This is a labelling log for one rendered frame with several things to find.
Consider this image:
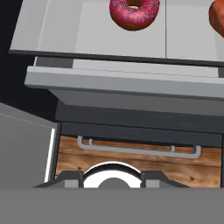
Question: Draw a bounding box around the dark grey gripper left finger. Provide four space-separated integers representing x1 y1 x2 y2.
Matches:
33 171 85 189

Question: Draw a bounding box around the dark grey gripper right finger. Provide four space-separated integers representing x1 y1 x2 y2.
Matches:
141 171 191 189

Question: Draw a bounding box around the grey fridge door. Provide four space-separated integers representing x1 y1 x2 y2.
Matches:
0 101 62 189

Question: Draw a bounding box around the dark grey fridge bottom drawer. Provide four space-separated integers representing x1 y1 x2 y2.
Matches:
54 99 224 149

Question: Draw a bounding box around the grey fridge crisper drawer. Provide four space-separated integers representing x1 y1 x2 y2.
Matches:
24 56 224 117

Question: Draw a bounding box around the light grey fridge shelf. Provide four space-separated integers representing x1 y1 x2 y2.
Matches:
8 0 224 67

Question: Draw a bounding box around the white and black round thing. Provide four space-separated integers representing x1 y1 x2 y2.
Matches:
82 161 144 189

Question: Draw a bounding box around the pink sprinkled donut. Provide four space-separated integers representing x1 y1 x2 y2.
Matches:
108 0 161 32

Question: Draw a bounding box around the red-orange round food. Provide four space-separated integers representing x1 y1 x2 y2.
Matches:
208 0 224 39

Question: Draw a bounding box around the grey bar drawer handle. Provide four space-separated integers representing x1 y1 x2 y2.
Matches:
76 135 202 159

